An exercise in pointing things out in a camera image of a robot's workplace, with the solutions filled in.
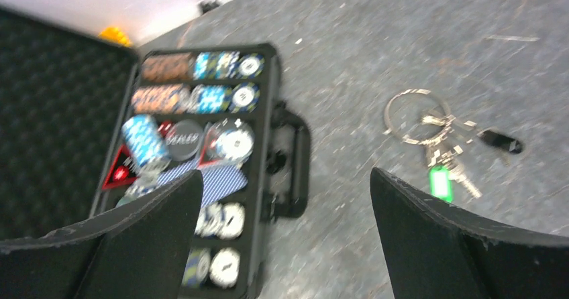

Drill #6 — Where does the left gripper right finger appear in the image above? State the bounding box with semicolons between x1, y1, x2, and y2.
370;168;568;298

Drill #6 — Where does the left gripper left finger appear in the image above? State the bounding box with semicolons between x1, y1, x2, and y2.
1;170;203;298

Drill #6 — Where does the key with green tag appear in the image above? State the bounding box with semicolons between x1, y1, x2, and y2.
425;143;482;203

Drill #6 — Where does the keyring with bunch of keys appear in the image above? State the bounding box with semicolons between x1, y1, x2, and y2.
382;88;478;147

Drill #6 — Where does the blue card in case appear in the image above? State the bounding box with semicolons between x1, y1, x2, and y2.
156;160;248;208

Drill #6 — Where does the black poker chip case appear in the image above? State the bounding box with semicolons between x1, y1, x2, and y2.
1;8;311;298

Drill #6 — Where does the orange block behind case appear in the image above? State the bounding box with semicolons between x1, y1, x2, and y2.
99;26;132;47

